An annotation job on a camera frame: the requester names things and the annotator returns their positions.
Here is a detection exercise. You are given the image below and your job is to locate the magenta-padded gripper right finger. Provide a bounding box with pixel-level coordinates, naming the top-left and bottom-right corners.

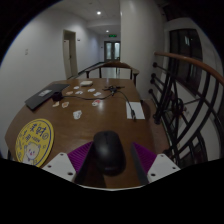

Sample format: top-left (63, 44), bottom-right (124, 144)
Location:
top-left (130, 141), bottom-right (182, 187)

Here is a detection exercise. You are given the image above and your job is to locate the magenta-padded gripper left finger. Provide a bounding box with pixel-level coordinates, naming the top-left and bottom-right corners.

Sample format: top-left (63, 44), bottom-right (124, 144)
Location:
top-left (41, 140), bottom-right (95, 186)

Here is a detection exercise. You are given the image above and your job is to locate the black computer mouse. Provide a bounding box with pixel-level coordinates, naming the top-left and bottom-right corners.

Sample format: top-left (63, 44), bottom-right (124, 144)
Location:
top-left (92, 130), bottom-right (127, 177)

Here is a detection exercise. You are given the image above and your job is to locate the yellow round mouse pad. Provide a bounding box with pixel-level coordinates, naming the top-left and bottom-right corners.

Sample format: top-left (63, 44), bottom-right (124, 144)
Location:
top-left (14, 118), bottom-right (55, 168)

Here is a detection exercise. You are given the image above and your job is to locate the small black charger block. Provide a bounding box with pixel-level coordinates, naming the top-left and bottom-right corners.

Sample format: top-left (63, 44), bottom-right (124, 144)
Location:
top-left (51, 91), bottom-right (64, 102)

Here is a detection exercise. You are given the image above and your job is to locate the black closed laptop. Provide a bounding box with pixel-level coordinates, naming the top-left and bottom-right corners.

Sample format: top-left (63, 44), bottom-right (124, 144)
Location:
top-left (24, 83), bottom-right (71, 111)

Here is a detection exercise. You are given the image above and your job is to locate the flat white box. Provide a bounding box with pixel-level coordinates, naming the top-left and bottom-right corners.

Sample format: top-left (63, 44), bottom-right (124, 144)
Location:
top-left (79, 80), bottom-right (94, 87)

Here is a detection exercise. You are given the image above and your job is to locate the black railing with wooden handrail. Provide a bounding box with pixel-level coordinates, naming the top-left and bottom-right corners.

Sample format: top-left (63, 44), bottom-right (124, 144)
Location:
top-left (148, 50), bottom-right (224, 168)

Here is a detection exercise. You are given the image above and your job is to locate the dark window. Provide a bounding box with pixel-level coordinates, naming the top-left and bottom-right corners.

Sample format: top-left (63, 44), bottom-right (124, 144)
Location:
top-left (168, 28), bottom-right (205, 96)

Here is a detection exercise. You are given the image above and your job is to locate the white side door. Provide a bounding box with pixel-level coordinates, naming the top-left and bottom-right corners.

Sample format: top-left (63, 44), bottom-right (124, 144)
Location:
top-left (62, 29), bottom-right (79, 80)

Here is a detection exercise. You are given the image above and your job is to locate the wooden armchair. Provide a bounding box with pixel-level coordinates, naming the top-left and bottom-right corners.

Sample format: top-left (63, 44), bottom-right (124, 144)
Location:
top-left (84, 60), bottom-right (141, 87)

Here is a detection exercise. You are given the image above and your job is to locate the glass double door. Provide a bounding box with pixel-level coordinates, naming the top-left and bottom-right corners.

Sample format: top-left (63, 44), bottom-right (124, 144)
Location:
top-left (103, 40), bottom-right (122, 63)

